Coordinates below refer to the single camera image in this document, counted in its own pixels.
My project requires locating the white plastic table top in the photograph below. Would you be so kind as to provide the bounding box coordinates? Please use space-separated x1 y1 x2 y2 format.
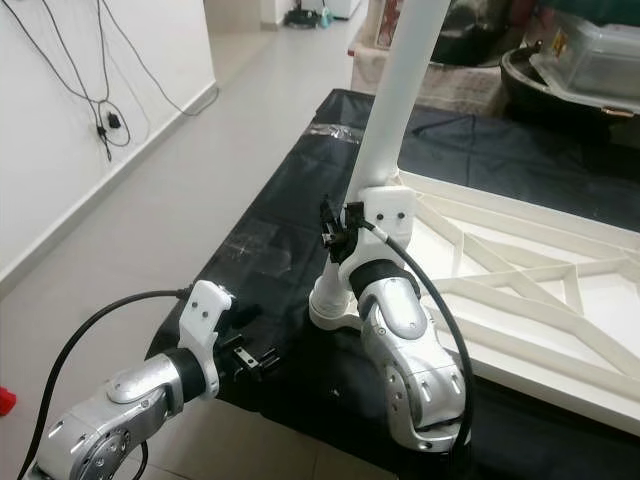
306 170 640 436

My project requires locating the black wall cable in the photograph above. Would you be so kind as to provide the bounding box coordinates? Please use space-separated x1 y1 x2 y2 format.
40 0 131 161
100 0 219 119

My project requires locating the black round basin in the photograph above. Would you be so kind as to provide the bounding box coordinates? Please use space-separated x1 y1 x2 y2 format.
500 45 640 126

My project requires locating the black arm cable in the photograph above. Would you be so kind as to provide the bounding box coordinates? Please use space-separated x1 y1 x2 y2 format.
360 220 476 471
15 288 191 480

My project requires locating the clear tape strip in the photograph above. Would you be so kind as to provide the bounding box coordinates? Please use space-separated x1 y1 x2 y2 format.
305 122 366 141

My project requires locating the mop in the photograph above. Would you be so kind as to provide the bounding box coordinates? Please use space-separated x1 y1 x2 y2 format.
282 0 326 29

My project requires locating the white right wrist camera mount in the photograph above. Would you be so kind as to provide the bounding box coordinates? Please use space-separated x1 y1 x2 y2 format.
335 185 416 296

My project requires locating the green pot lid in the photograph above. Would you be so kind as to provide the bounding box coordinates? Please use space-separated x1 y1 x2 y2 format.
545 0 640 29

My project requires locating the white appliance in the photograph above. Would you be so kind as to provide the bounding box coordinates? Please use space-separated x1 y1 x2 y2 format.
325 0 361 19

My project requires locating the clear tape patch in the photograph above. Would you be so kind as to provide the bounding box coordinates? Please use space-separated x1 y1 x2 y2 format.
228 222 296 279

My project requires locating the white plastic table leg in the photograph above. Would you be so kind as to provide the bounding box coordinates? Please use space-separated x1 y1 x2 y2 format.
306 0 453 333

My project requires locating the clear plastic container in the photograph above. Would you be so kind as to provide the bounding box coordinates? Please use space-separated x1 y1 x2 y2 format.
530 10 640 99

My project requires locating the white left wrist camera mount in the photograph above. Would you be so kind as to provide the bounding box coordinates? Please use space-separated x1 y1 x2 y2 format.
175 280 233 396

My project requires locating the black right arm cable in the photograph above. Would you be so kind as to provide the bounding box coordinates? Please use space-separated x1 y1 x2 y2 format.
360 220 476 471

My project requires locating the black tablecloth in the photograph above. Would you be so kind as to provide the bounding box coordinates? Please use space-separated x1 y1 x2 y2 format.
148 88 640 480

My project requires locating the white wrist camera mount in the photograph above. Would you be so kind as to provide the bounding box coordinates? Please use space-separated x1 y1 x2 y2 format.
175 280 233 396
335 185 416 296

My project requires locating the beige cloth covered bench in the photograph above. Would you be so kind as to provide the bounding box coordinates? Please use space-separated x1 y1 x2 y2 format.
350 40 511 116

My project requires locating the orange lid storage box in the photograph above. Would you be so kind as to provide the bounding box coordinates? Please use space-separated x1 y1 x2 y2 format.
375 0 406 51

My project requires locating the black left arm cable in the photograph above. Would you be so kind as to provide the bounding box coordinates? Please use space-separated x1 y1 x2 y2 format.
15 288 191 480

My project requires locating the black bag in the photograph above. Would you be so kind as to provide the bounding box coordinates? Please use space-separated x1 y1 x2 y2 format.
430 0 541 66

